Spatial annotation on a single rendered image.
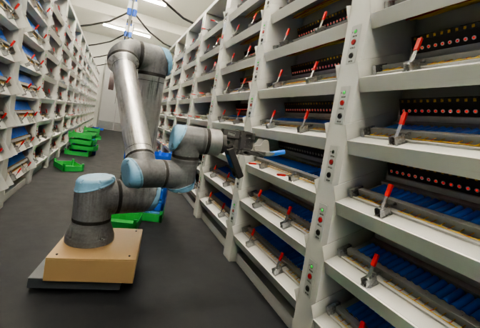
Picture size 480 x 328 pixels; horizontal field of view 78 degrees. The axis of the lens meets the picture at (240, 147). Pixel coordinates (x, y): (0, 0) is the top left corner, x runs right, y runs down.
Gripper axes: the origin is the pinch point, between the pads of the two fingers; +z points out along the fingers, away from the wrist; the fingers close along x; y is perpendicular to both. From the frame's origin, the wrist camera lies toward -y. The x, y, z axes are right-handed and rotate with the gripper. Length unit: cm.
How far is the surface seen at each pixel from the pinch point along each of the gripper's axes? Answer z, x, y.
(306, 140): 12.9, -2.9, 7.2
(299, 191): 12.6, -4.8, -12.3
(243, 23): 24, 116, 84
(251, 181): 16, 45, -20
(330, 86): 13.2, -11.4, 27.3
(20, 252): -87, 57, -63
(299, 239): 12.8, -9.4, -29.1
